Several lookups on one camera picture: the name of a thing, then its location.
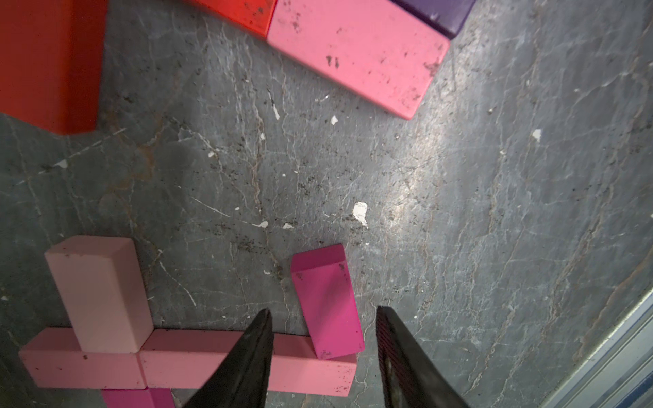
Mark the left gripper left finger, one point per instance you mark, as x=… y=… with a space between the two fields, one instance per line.
x=242 y=379

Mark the magenta block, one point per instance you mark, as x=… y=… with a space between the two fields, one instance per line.
x=324 y=287
x=138 y=398

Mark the light pink block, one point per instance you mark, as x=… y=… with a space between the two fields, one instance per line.
x=102 y=288
x=55 y=360

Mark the purple block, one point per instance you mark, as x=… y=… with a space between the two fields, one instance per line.
x=446 y=16

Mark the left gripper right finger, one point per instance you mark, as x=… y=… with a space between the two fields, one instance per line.
x=409 y=377

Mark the red block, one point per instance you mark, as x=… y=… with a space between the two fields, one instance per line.
x=253 y=16
x=51 y=63

